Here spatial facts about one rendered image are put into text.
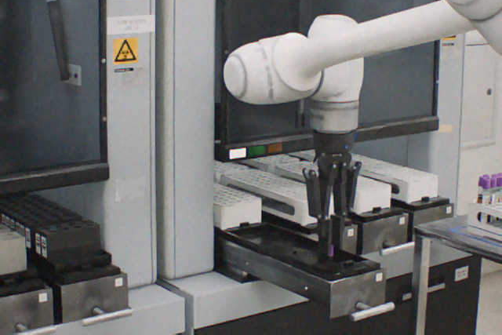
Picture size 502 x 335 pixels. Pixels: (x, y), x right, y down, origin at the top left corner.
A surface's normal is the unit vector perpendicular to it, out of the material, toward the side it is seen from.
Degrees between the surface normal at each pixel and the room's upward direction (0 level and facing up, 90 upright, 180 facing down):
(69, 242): 90
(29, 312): 90
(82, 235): 90
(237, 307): 90
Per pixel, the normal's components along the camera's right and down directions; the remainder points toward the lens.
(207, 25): 0.60, 0.17
